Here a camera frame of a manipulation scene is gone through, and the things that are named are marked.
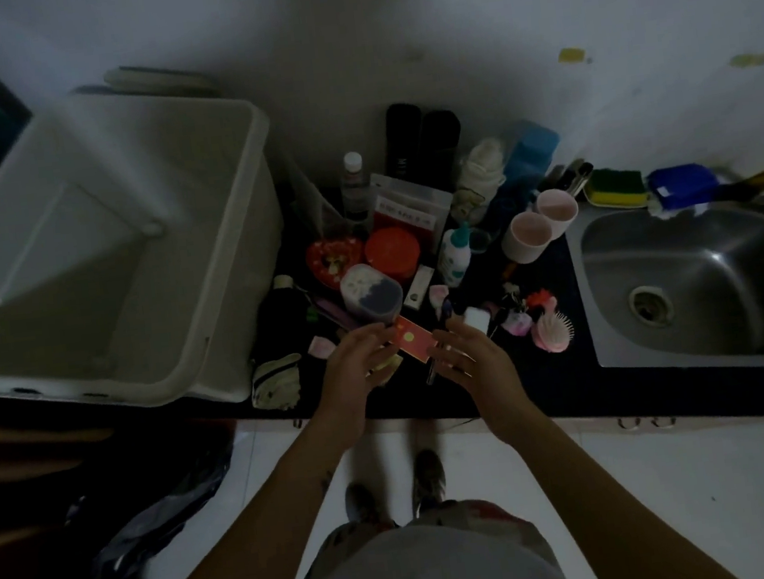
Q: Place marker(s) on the orange red round jar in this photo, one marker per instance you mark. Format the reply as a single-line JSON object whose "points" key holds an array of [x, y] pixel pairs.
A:
{"points": [[392, 254]]}

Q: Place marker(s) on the red heart shaped tin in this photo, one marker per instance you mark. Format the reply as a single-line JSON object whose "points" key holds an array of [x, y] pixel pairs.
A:
{"points": [[331, 264]]}

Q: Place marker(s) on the small glass bowl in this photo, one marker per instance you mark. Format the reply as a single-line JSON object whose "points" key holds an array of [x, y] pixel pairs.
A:
{"points": [[479, 240]]}

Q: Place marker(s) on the gold foil packet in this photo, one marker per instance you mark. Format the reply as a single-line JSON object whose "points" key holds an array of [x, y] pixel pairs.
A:
{"points": [[391, 367]]}

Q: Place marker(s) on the white cup pink inside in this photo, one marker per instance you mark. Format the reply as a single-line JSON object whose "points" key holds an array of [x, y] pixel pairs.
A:
{"points": [[524, 239], [555, 208]]}

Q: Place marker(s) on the person's left shoe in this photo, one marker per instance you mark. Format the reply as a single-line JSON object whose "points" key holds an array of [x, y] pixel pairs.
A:
{"points": [[362, 504]]}

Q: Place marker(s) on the orange hair clip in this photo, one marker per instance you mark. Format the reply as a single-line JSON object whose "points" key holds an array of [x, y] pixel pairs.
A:
{"points": [[540, 300]]}

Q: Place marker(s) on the clear cotton swab box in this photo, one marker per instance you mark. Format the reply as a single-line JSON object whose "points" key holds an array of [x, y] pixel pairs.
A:
{"points": [[369, 294]]}

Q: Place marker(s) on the black scissors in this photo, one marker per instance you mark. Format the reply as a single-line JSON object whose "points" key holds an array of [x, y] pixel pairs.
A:
{"points": [[430, 371]]}

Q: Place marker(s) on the steel sink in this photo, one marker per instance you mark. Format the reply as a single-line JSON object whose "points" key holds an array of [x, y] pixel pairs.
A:
{"points": [[710, 276]]}

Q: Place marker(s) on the white plastic storage bin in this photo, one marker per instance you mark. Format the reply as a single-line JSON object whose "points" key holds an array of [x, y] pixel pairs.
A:
{"points": [[107, 228]]}

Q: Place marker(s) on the purple packet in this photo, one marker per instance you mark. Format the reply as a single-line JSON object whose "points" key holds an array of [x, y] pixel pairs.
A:
{"points": [[337, 315]]}

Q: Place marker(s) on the yellow green sponge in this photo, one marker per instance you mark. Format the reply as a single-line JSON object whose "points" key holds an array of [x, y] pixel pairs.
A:
{"points": [[614, 187]]}

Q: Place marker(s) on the person's shoe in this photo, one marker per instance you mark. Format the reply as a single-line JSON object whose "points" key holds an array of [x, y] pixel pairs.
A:
{"points": [[362, 504], [428, 480]]}

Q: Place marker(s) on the person's left forearm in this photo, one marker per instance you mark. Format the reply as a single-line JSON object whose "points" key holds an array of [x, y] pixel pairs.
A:
{"points": [[266, 539]]}

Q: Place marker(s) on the cream plush covered bottle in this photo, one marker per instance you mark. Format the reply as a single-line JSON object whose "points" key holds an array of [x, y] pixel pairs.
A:
{"points": [[479, 175]]}

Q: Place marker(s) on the person's right shoe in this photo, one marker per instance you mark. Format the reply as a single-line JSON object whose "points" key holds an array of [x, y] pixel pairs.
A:
{"points": [[428, 480]]}

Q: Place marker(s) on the zip pouch red label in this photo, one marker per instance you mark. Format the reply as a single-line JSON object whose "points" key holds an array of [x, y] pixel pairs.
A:
{"points": [[407, 207]]}

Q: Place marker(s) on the small red box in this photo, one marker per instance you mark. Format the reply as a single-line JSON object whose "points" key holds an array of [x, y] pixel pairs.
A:
{"points": [[415, 340]]}

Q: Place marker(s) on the person's right forearm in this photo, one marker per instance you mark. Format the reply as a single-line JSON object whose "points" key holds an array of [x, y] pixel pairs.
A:
{"points": [[607, 514]]}

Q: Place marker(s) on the person's grey shirt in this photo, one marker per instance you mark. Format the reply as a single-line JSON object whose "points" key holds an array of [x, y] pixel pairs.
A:
{"points": [[422, 577]]}

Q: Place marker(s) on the white lotion bottle teal cap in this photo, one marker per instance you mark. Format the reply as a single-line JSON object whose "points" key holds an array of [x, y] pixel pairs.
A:
{"points": [[454, 260]]}

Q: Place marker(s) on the pink white small bottle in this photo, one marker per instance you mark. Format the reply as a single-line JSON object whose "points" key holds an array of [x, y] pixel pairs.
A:
{"points": [[322, 347], [439, 296]]}

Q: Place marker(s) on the cream umbrella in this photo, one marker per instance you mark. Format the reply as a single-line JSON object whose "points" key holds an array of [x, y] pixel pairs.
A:
{"points": [[276, 384]]}

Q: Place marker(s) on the clear bottle white cap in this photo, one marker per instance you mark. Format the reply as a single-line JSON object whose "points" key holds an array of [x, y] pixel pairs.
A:
{"points": [[353, 189]]}

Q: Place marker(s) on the metal faucet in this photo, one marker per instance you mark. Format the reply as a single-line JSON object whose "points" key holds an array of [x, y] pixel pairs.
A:
{"points": [[749, 192]]}

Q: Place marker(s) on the black table countertop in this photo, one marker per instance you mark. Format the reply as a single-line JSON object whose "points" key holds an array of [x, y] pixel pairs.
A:
{"points": [[551, 383]]}

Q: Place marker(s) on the blue scouring pad pack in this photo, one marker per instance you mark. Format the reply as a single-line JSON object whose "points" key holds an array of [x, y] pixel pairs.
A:
{"points": [[683, 186]]}

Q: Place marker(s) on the white rag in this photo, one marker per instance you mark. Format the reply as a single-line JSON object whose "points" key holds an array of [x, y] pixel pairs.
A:
{"points": [[672, 211]]}

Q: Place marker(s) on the person's left hand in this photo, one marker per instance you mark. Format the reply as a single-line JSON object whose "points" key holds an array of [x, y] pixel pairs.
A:
{"points": [[355, 385]]}

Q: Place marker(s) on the blue plastic bottle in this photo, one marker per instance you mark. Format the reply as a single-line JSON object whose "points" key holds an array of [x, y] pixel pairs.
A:
{"points": [[530, 145]]}

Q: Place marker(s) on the pink hairbrush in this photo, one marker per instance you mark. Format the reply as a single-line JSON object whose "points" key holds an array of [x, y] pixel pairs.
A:
{"points": [[552, 335]]}

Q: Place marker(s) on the person's right hand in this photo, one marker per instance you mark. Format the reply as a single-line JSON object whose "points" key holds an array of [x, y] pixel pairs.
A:
{"points": [[485, 384]]}

